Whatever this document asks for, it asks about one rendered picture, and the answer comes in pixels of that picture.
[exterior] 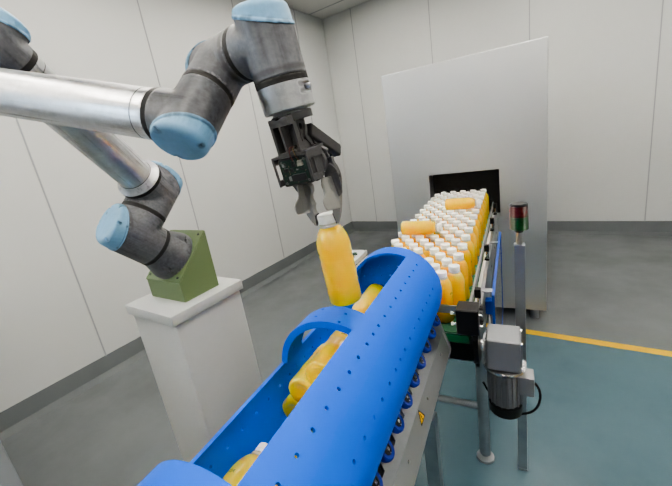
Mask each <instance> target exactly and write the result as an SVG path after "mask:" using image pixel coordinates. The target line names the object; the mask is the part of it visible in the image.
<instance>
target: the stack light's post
mask: <svg viewBox="0 0 672 486"><path fill-rule="evenodd" d="M514 280H515V326H519V327H520V329H521V330H522V349H523V360H524V361H525V363H526V279H525V243H524V242H523V244H522V245H517V244H516V242H515V243H514ZM522 405H523V412H527V396H523V401H522ZM517 432H518V469H520V470H523V471H527V472H528V463H527V415H521V416H520V417H519V418H517Z"/></svg>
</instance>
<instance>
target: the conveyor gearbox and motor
mask: <svg viewBox="0 0 672 486"><path fill-rule="evenodd" d="M480 348H481V351H483V357H484V358H483V365H484V367H485V369H486V370H487V384H488V387H487V386H486V384H485V382H482V383H483V385H484V386H485V388H486V390H487V391H488V396H489V408H490V410H491V411H492V413H494V414H495V415H496V416H498V417H500V418H503V419H507V420H513V419H517V418H519V417H520V416H521V415H527V414H531V413H533V412H535V411H536V410H537V409H538V408H539V406H540V404H541V399H542V393H541V390H540V387H539V386H538V384H537V383H536V382H535V380H534V370H533V369H528V368H526V363H525V361H524V360H523V349H522V330H521V329H520V327H519V326H510V325H499V324H488V325H487V328H486V332H484V334H483V339H481V343H480ZM535 386H536V387H537V389H538V393H539V400H538V403H537V405H536V407H535V408H534V409H532V410H531V411H528V412H523V405H522V401H523V396H528V397H535Z"/></svg>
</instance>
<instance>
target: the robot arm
mask: <svg viewBox="0 0 672 486"><path fill-rule="evenodd" d="M231 17H232V19H233V20H234V24H232V25H231V26H229V27H227V28H225V29H224V30H222V31H220V32H219V33H217V34H215V35H214V36H212V37H210V38H208V39H207V40H203V41H201V42H199V43H197V44H196V45H195V46H194V47H193V48H192V49H191V50H190V51H189V53H188V55H187V57H186V60H185V72H184V73H183V75H182V77H181V79H180V80H179V82H178V83H177V85H176V87H175V88H174V89H170V88H163V87H143V86H136V85H128V84H120V83H113V82H105V81H97V80H90V79H82V78H74V77H67V76H59V75H57V74H56V73H55V72H54V71H53V70H52V69H51V68H50V67H49V66H48V65H47V64H46V63H45V62H44V61H43V60H42V59H41V58H40V57H39V55H38V54H37V53H36V52H35V51H34V50H33V49H32V48H31V47H30V46H29V45H28V44H29V43H30V42H31V34H30V32H29V30H28V29H27V28H26V26H25V25H24V24H23V23H22V22H21V21H19V20H18V19H17V18H16V17H15V16H13V15H12V14H11V13H9V12H8V11H6V10H5V9H3V8H1V7H0V116H6V117H12V118H19V119H25V120H31V121H37V122H43V123H45V124H46V125H47V126H49V127H50V128H51V129H52V130H53V131H55V132H56V133H57V134H58V135H60V136H61V137H62V138H63V139H65V140H66V141H67V142H68V143H69V144H71V145H72V146H73V147H74V148H76V149H77V150H78V151H79V152H81V153H82V154H83V155H84V156H85V157H87V158H88V159H89V160H90V161H92V162H93V163H94V164H95V165H97V166H98V167H99V168H100V169H101V170H103V171H104V172H105V173H106V174H108V175H109V176H110V177H111V178H113V179H114V180H115V181H116V182H117V187H118V190H119V191H120V193H121V194H123V195H124V196H125V198H124V200H123V202H122V204H121V203H116V204H114V205H112V206H111V208H108V209H107V210H106V211H105V213H104V214H103V215H102V217H101V219H100V221H99V224H98V225H97V228H96V239H97V241H98V243H99V244H101V245H103V246H104V247H106V248H108V249H109V250H111V251H114V252H116V253H118V254H121V255H123V256H125V257H127V258H130V259H132V260H134V261H136V262H138V263H141V264H143V265H145V266H146V267H147V268H148V269H149V270H150V271H151V272H152V273H153V274H154V275H155V276H156V277H158V278H161V279H169V278H171V277H173V276H175V275H176V274H177V273H178V272H179V271H180V270H181V269H182V268H183V267H184V266H185V264H186V263H187V261H188V259H189V257H190V254H191V251H192V239H191V238H190V237H189V236H188V235H186V234H184V233H181V232H174V231H168V230H167V229H165V228H163V225H164V223H165V221H166V219H167V217H168V215H169V213H170V211H171V209H172V207H173V205H174V203H175V201H176V199H177V197H178V196H179V194H180V192H181V188H182V186H183V181H182V178H181V177H180V175H179V174H178V173H177V172H176V171H175V170H173V169H172V168H171V167H169V166H167V165H163V163H161V162H157V161H148V160H143V159H142V158H141V157H140V156H139V155H138V154H137V153H136V152H135V151H134V150H133V149H132V148H131V147H130V146H129V145H128V144H127V143H126V142H125V141H124V140H123V139H122V138H121V137H120V136H118V135H124V136H130V137H136V138H142V139H148V140H152V141H153V142H154V143H155V144H156V145H157V146H158V147H159V148H160V149H162V150H163V151H165V152H166V153H168V154H170V155H172V156H175V157H176V156H177V157H180V158H181V159H185V160H198V159H201V158H203V157H205V156H206V155H207V154H208V152H209V151H210V149H211V147H213V145H214V144H215V143H216V140H217V136H218V134H219V132H220V130H221V128H222V126H223V124H224V122H225V119H226V117H227V115H228V113H229V111H230V109H231V108H232V106H233V105H234V103H235V101H236V98H237V96H238V94H239V92H240V90H241V89H242V87H243V86H245V85H247V84H249V83H252V82H254V85H255V88H256V91H257V95H258V98H259V101H260V104H261V107H262V110H263V113H264V116H265V117H266V118H269V117H273V118H272V119H271V121H268V124H269V128H270V131H271V134H272V137H273V140H274V143H275V146H276V150H277V153H278V156H277V157H275V158H272V159H271V161H272V164H273V167H274V171H275V174H276V177H277V180H278V183H279V186H280V188H282V187H283V186H286V187H291V186H293V187H294V189H295V190H296V191H297V192H298V199H297V201H296V203H295V206H294V209H295V212H296V214H298V215H300V214H305V213H306V214H307V216H308V218H309V219H310V220H311V222H312V223H313V224H314V225H315V226H318V223H319V222H318V219H317V215H319V213H318V211H317V209H316V202H315V200H314V196H313V194H314V191H315V190H314V185H313V184H312V182H314V181H319V180H321V187H322V189H323V191H324V197H323V204H324V207H325V209H326V210H333V213H332V214H333V217H334V219H335V221H336V224H337V223H339V222H340V218H341V214H342V193H343V191H342V176H341V172H340V169H339V167H338V165H337V164H336V162H335V160H334V157H336V156H340V155H341V145H340V144H339V143H337V142H336V141H335V140H333V139H332V138H331V137H330V136H328V135H327V134H326V133H324V132H323V131H322V130H320V129H319V128H318V127H316V126H315V125H314V124H312V123H309V124H305V120H304V118H305V117H309V116H312V115H313V113H312V109H311V108H308V106H311V105H314V103H315V100H314V96H313V93H312V89H311V88H312V84H311V82H309V78H308V75H307V71H306V67H305V63H304V60H303V56H302V52H301V49H300V45H299V41H298V37H297V34H296V30H295V26H294V24H295V22H294V21H293V19H292V16H291V13H290V9H289V6H288V4H287V3H286V2H285V1H284V0H247V1H244V2H241V3H239V4H237V5H236V6H235V7H234V8H233V9H232V16H231ZM278 165H279V167H280V170H281V173H282V176H283V180H281V181H280V178H279V174H278V171H277V168H276V166H278ZM324 171H325V172H324ZM324 175H325V177H323V176H324Z"/></svg>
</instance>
